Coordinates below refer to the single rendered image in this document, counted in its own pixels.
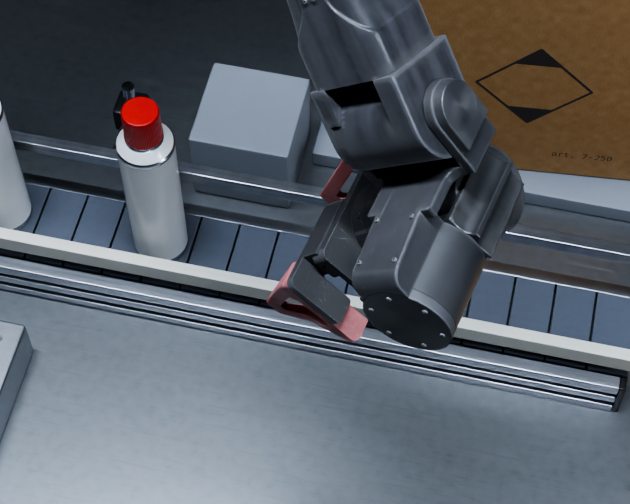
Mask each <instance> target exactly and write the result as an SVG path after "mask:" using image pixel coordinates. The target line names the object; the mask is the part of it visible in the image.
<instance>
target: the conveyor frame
mask: <svg viewBox="0 0 630 504"><path fill-rule="evenodd" d="M22 174H23V177H24V181H25V183H27V184H32V185H38V186H43V187H48V188H50V193H51V190H52V188H53V189H59V190H64V191H69V192H75V193H80V194H85V195H87V196H88V198H89V196H96V197H101V198H106V199H111V200H117V201H122V202H125V207H126V204H127V203H126V198H125V193H124V191H120V190H114V189H109V188H104V187H99V186H93V185H88V184H83V183H77V182H72V181H67V180H62V179H56V178H51V177H46V176H40V175H35V174H30V173H25V172H22ZM50 193H49V195H50ZM88 198H87V201H88ZM87 201H86V202H87ZM183 205H184V213H185V214H190V215H196V216H201V221H200V224H201V222H202V219H203V217H206V218H211V219H217V220H222V221H227V222H233V223H238V224H239V230H238V231H240V228H241V225H242V224H243V225H248V226H254V227H259V228H264V229H269V230H275V231H278V236H277V239H278V237H279V234H280V232H285V233H290V234H296V235H301V236H306V237H310V235H311V233H312V231H313V229H314V227H310V226H305V225H300V224H294V223H289V222H284V221H278V220H273V219H268V218H263V217H257V216H252V215H247V214H241V213H236V212H231V211H226V210H220V209H215V208H210V207H204V206H199V205H194V204H189V203H183ZM125 207H124V209H125ZM483 270H485V271H491V272H496V273H501V274H506V275H512V276H515V279H514V284H516V279H517V277H522V278H527V279H533V280H538V281H543V282H548V283H554V284H555V289H554V291H556V288H557V285H558V284H559V285H564V286H570V287H575V288H580V289H585V290H591V291H595V292H596V295H595V299H597V294H598V292H601V293H606V294H612V295H617V296H622V297H627V298H630V287H628V286H622V285H617V284H612V283H606V282H601V281H596V280H591V279H585V278H580V277H575V276H569V275H564V274H559V273H554V272H548V271H543V270H538V269H532V268H527V267H522V266H517V265H511V264H506V263H501V262H495V261H490V260H486V262H485V266H484V269H483ZM0 290H1V291H6V292H11V293H16V294H21V295H27V296H32V297H37V298H42V299H47V300H52V301H57V302H62V303H67V304H72V305H77V306H82V307H87V308H92V309H97V310H102V311H107V312H112V313H117V314H122V315H127V316H132V317H137V318H142V319H147V320H152V321H157V322H162V323H167V324H172V325H177V326H182V327H187V328H192V329H197V330H202V331H207V332H212V333H217V334H222V335H227V336H232V337H237V338H242V339H247V340H252V341H257V342H262V343H267V344H272V345H277V346H282V347H287V348H292V349H297V350H302V351H307V352H312V353H317V354H322V355H327V356H332V357H337V358H343V359H348V360H353V361H358V362H363V363H368V364H373V365H378V366H383V367H388V368H393V369H398V370H403V371H408V372H413V373H418V374H423V375H428V376H433V377H438V378H443V379H448V380H453V381H458V382H463V383H468V384H473V385H478V386H483V387H488V388H493V389H498V390H503V391H508V392H513V393H518V394H523V395H528V396H533V397H538V398H543V399H548V400H553V401H558V402H563V403H568V404H573V405H578V406H583V407H588V408H593V409H598V410H603V411H608V412H610V411H611V410H612V411H614V412H617V411H618V409H619V406H620V404H621V401H622V399H623V396H624V394H625V391H626V386H627V378H628V374H627V378H625V377H617V376H612V375H607V374H602V373H597V372H591V371H586V370H581V369H576V368H571V367H566V366H561V365H556V364H551V363H546V362H541V361H535V360H530V359H525V358H520V357H515V356H510V355H505V354H500V353H495V352H490V351H485V350H479V349H474V348H469V347H464V346H459V345H454V344H449V345H448V346H447V347H445V348H443V349H440V350H421V349H416V348H412V347H409V346H406V345H404V344H401V343H399V342H397V341H395V340H393V339H391V338H389V337H388V336H386V335H384V334H383V333H382V332H380V331H379V330H378V329H373V328H367V327H365V329H364V331H363V333H362V335H361V337H360V339H359V340H357V341H354V342H348V341H346V340H344V339H343V338H341V337H339V336H337V335H335V334H333V333H332V332H330V331H328V330H326V329H324V328H322V327H320V326H319V325H317V324H315V323H313V322H310V321H307V320H303V319H299V318H295V317H292V316H288V315H284V314H281V313H279V312H277V311H276V310H275V309H271V308H266V307H261V306H255V305H250V304H245V303H240V302H235V301H230V300H225V299H220V298H215V297H210V296H205V295H199V294H194V293H189V292H184V291H179V290H174V289H169V288H164V287H159V286H154V285H149V284H143V283H138V282H133V281H128V280H123V279H118V278H113V277H108V276H103V275H98V274H93V273H87V272H82V271H77V270H72V269H67V268H62V267H57V266H52V265H47V264H42V263H36V262H31V261H26V260H21V259H16V258H11V257H6V256H1V255H0Z"/></svg>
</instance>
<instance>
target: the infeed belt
mask: <svg viewBox="0 0 630 504"><path fill-rule="evenodd" d="M25 184H26V187H27V191H28V194H29V198H30V201H31V203H32V215H31V217H30V219H29V221H28V222H27V224H26V225H25V226H23V227H22V228H21V229H19V230H17V231H22V232H27V233H32V234H37V235H42V236H47V237H52V238H58V239H63V240H68V241H73V242H78V243H83V244H89V245H94V246H99V247H104V248H109V249H114V250H119V251H125V252H130V253H135V254H138V253H137V252H136V249H135V246H134V239H133V234H132V229H131V224H130V218H129V213H128V208H127V204H126V207H125V202H122V201H117V200H111V199H106V198H101V197H96V196H89V198H88V196H87V195H85V194H80V193H75V192H69V191H64V190H59V189H53V188H52V190H51V193H50V188H48V187H43V186H38V185H32V184H27V183H25ZM49 193H50V195H49ZM87 198H88V201H87ZM86 201H87V202H86ZM124 207H125V209H124ZM185 220H186V227H187V234H188V246H187V248H186V251H185V252H184V254H183V255H182V256H181V257H180V258H178V259H177V260H175V261H176V262H181V263H186V264H192V265H197V266H202V267H207V268H212V269H217V270H222V271H228V272H233V273H238V274H243V275H248V276H253V277H259V278H264V279H269V280H274V281H280V280H281V279H282V277H283V276H284V274H285V273H286V271H287V270H288V269H289V267H290V266H291V264H292V263H293V262H297V261H298V259H299V257H300V255H301V253H302V251H303V249H304V247H305V245H306V243H307V241H308V239H309V237H306V236H301V235H296V234H290V233H285V232H280V234H279V237H278V239H277V236H278V231H275V230H269V229H264V228H259V227H254V226H248V225H243V224H242V225H241V228H240V231H238V230H239V224H238V223H233V222H227V221H222V220H217V219H211V218H206V217H203V219H202V222H201V224H200V221H201V216H196V215H190V214H185ZM0 255H1V256H6V257H11V258H16V259H21V260H26V261H31V262H36V263H42V264H47V265H52V266H57V267H62V268H67V269H72V270H77V271H82V272H87V273H93V274H98V275H103V276H108V277H113V278H118V279H123V280H128V281H133V282H138V283H143V284H149V285H154V286H159V287H164V288H169V289H174V290H179V291H184V292H189V293H194V294H199V295H205V296H210V297H215V298H220V299H225V300H230V301H235V302H240V303H245V304H250V305H255V306H261V307H266V308H271V309H274V308H272V307H271V306H270V305H268V304H267V300H263V299H258V298H253V297H247V296H242V295H237V294H232V293H227V292H222V291H217V290H212V289H207V288H201V287H196V286H191V285H186V284H181V283H176V282H171V281H166V280H161V279H155V278H150V277H145V276H140V275H135V274H130V273H125V272H120V271H115V270H110V269H104V268H99V267H94V266H89V265H84V264H79V263H74V262H69V261H64V260H58V259H53V258H48V257H43V256H38V255H33V254H28V253H23V252H18V251H12V250H7V249H2V248H0ZM324 277H325V279H326V280H328V281H329V282H330V283H331V284H332V285H334V286H335V287H336V288H337V289H339V290H340V291H341V292H342V293H344V294H346V295H351V296H356V297H360V296H359V295H358V294H357V293H356V291H355V290H354V288H353V287H352V286H351V285H350V284H348V283H347V282H346V281H345V280H343V279H342V278H341V277H340V276H339V277H332V276H330V275H329V274H326V275H324ZM514 279H515V276H512V275H506V274H501V273H496V272H491V271H485V270H483V271H482V273H481V275H480V278H479V280H478V282H477V284H476V286H475V289H474V291H473V293H472V295H471V298H470V300H469V302H468V304H467V307H466V309H465V311H464V313H463V316H462V317H465V318H470V319H475V320H480V321H485V322H490V323H496V324H501V325H506V326H511V327H516V328H521V329H527V330H532V331H537V332H542V333H547V334H552V335H557V336H563V337H568V338H573V339H578V340H583V341H588V342H594V343H599V344H604V345H609V346H614V347H619V348H624V349H630V298H627V297H622V296H617V295H612V294H606V293H601V292H598V294H597V299H595V295H596V292H595V291H591V290H585V289H580V288H575V287H570V286H564V285H559V284H558V285H557V288H556V291H554V289H555V284H554V283H548V282H543V281H538V280H533V279H527V278H522V277H517V279H516V284H514ZM450 344H454V345H459V346H464V347H469V348H474V349H479V350H485V351H490V352H495V353H500V354H505V355H510V356H515V357H520V358H525V359H530V360H535V361H541V362H546V363H551V364H556V365H561V366H566V367H571V368H576V369H581V370H586V371H591V372H597V373H602V374H607V375H612V376H617V377H625V378H627V374H628V371H625V370H620V369H615V368H610V367H605V366H600V365H595V364H590V363H584V362H579V361H574V360H569V359H564V358H559V357H554V356H549V355H544V354H539V353H533V352H528V351H523V350H518V349H513V348H508V347H503V346H498V345H493V344H487V343H482V342H477V341H472V340H467V339H462V338H457V337H453V338H452V340H451V342H450Z"/></svg>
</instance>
